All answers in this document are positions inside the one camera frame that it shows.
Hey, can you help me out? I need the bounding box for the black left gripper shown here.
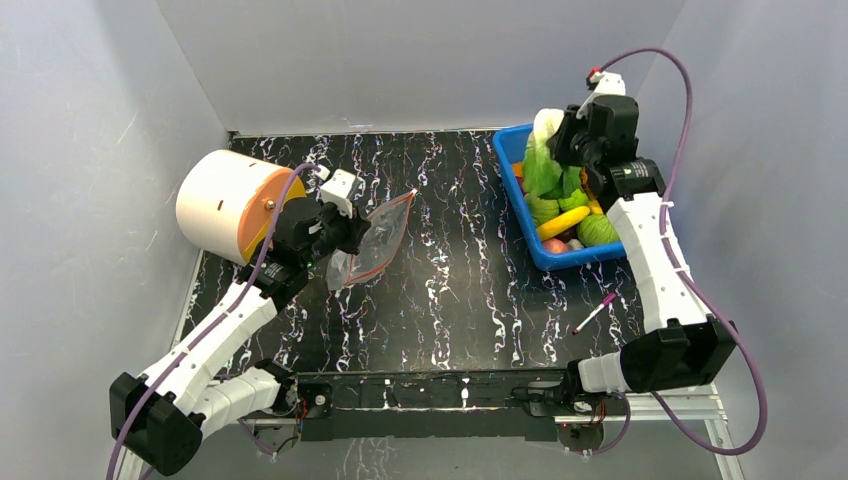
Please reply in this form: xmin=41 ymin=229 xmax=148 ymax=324
xmin=302 ymin=198 xmax=371 ymax=269

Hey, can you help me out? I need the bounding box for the clear orange zip top bag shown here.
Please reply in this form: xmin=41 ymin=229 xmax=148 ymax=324
xmin=325 ymin=189 xmax=418 ymax=291

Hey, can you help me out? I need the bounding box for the green toy lettuce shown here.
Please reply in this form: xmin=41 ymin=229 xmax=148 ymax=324
xmin=522 ymin=108 xmax=581 ymax=200

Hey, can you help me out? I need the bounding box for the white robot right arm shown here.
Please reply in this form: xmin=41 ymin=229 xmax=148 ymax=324
xmin=548 ymin=94 xmax=735 ymax=414

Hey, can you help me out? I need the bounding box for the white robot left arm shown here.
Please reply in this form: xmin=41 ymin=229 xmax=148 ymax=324
xmin=109 ymin=197 xmax=370 ymax=476

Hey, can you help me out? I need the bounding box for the light green toy fruit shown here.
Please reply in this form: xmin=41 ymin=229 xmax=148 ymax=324
xmin=557 ymin=188 xmax=589 ymax=212

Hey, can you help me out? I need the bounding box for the green toy cabbage large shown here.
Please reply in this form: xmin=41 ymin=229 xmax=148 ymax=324
xmin=576 ymin=214 xmax=620 ymax=247

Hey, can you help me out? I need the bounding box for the blue plastic bin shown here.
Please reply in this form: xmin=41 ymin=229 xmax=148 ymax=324
xmin=492 ymin=124 xmax=626 ymax=272

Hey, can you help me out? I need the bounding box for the green toy cabbage small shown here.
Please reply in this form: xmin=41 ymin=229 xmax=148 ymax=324
xmin=524 ymin=193 xmax=561 ymax=227

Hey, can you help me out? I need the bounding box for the yellow toy banana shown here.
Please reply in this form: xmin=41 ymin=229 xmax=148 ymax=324
xmin=536 ymin=206 xmax=591 ymax=242

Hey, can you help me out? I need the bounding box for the pink toy peach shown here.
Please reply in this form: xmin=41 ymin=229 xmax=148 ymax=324
xmin=542 ymin=238 xmax=569 ymax=255

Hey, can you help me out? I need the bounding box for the white orange cylinder drum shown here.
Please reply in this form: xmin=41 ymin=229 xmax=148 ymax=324
xmin=176 ymin=149 xmax=293 ymax=266

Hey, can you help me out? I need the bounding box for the pink white marker pen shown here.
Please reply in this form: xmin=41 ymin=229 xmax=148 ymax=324
xmin=571 ymin=293 xmax=617 ymax=335

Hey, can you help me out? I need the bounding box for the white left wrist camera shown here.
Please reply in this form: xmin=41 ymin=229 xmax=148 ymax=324
xmin=316 ymin=165 xmax=365 ymax=219

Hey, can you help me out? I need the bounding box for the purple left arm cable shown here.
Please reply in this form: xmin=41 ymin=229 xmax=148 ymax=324
xmin=105 ymin=162 xmax=326 ymax=480

